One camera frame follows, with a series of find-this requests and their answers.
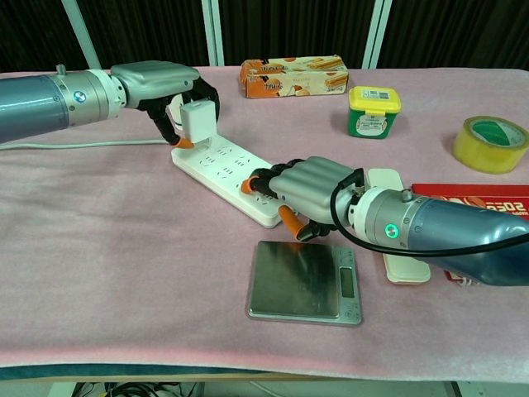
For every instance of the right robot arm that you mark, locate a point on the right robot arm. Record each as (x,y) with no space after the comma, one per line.
(442,235)

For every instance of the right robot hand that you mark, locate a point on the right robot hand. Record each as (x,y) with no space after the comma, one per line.
(303,194)

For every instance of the yellow lidded green jar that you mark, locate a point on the yellow lidded green jar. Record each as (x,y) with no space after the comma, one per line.
(373,112)

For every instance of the white power adapter plug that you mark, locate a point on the white power adapter plug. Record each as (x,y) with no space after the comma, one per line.
(199,121)

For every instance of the yellow tape roll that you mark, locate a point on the yellow tape roll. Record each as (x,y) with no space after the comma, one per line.
(492,144)

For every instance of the white power strip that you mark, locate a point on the white power strip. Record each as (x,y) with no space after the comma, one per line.
(225,175)

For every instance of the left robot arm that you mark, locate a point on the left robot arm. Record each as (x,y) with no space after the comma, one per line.
(53,105)

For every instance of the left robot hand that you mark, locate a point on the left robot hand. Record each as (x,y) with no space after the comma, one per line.
(165,93)

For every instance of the cream oblong case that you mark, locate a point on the cream oblong case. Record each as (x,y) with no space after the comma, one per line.
(396,231)

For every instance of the silver digital scale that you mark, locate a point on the silver digital scale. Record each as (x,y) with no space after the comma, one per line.
(303,285)

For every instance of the orange biscuit box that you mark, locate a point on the orange biscuit box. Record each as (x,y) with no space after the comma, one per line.
(295,76)

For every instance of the pink table cloth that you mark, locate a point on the pink table cloth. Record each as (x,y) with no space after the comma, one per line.
(124,256)

